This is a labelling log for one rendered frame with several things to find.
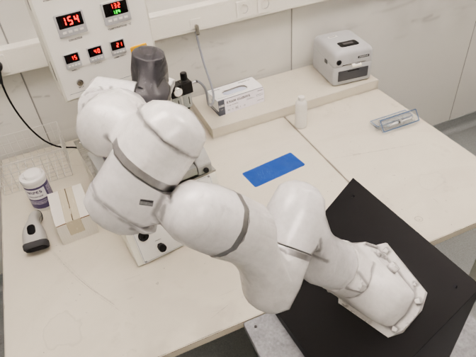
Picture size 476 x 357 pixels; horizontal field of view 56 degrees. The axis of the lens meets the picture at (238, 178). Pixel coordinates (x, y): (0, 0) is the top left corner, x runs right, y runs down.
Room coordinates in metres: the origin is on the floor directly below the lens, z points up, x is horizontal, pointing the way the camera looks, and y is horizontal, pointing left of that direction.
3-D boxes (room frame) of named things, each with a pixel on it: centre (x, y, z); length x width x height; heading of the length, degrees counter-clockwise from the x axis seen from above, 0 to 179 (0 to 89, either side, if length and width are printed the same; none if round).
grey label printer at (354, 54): (1.96, -0.54, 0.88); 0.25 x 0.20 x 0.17; 14
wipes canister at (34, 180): (1.26, 0.72, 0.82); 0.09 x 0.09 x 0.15
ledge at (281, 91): (1.86, -0.26, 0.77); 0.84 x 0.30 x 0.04; 110
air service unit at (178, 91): (1.45, 0.18, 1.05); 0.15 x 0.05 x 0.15; 118
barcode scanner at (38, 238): (1.10, 0.71, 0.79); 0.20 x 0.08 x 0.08; 20
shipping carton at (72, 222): (1.15, 0.58, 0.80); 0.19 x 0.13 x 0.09; 20
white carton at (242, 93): (1.78, -0.03, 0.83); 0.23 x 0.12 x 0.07; 114
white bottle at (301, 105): (1.61, -0.29, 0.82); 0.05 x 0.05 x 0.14
